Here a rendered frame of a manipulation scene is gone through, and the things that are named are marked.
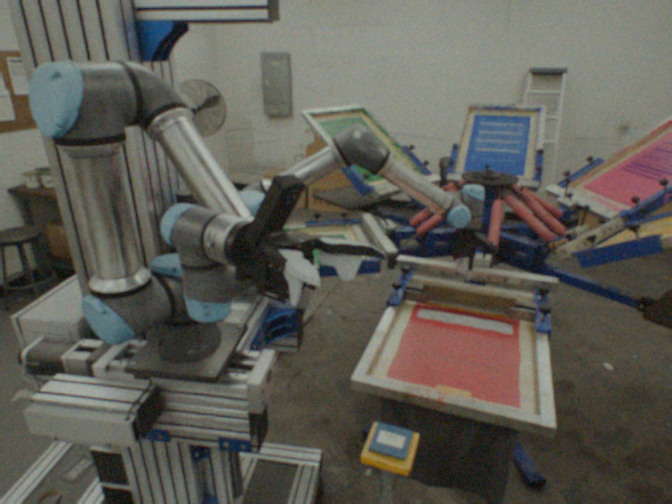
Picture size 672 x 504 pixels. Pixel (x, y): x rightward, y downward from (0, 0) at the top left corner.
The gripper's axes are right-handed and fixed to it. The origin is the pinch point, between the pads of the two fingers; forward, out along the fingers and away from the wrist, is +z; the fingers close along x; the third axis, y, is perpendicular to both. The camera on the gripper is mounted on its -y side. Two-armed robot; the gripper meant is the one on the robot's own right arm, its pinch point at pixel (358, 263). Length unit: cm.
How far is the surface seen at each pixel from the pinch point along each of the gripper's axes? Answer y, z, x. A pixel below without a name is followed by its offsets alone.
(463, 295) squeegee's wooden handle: 48, -22, -123
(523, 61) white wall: -85, -114, -513
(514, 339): 57, 1, -118
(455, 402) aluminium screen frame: 60, -3, -70
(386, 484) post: 79, -12, -49
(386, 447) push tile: 65, -13, -46
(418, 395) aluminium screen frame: 60, -13, -66
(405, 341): 60, -31, -94
